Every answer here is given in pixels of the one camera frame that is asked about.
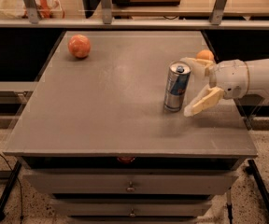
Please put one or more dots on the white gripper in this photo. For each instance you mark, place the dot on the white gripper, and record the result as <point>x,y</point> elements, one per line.
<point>229,77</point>

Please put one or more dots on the silver blue redbull can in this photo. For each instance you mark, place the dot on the silver blue redbull can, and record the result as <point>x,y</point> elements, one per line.
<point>177,82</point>

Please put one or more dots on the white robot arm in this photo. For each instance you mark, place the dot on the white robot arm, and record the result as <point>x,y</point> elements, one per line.
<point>258,76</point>

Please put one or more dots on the orange fruit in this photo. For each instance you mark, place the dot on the orange fruit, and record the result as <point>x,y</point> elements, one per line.
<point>205,54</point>

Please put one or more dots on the grey cabinet with drawers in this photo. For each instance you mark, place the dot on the grey cabinet with drawers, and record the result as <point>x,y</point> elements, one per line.
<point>105,115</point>

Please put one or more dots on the red apple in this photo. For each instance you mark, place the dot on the red apple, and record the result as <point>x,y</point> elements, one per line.
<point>79,46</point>

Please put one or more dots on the upper grey drawer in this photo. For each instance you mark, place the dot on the upper grey drawer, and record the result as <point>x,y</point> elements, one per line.
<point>191,184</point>

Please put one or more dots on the grey drawer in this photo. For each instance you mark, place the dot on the grey drawer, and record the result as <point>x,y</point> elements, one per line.
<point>191,184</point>
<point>131,208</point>

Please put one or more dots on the orange white plastic bag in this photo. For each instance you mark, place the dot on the orange white plastic bag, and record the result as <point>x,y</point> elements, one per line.
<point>36,10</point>

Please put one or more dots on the lower grey drawer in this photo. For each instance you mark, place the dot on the lower grey drawer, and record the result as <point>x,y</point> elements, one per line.
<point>131,208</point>

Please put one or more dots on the black floor rail right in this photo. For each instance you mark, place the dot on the black floor rail right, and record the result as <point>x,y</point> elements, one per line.
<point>265,192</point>

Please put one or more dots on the black floor rail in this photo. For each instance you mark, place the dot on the black floor rail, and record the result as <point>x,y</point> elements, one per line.
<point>11,180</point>
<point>265,192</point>

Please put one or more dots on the metal shelf rail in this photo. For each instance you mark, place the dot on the metal shelf rail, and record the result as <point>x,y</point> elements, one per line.
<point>140,25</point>

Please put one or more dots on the black floor rail left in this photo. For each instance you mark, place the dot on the black floor rail left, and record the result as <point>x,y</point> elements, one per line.
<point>11,180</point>

